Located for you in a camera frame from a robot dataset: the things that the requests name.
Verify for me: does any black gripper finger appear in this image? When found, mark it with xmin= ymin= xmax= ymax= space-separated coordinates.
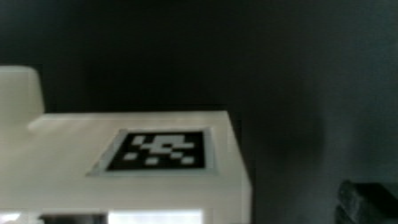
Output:
xmin=333 ymin=180 xmax=398 ymax=224

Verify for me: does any white front drawer box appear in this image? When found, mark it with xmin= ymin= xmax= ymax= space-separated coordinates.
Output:
xmin=0 ymin=66 xmax=252 ymax=224

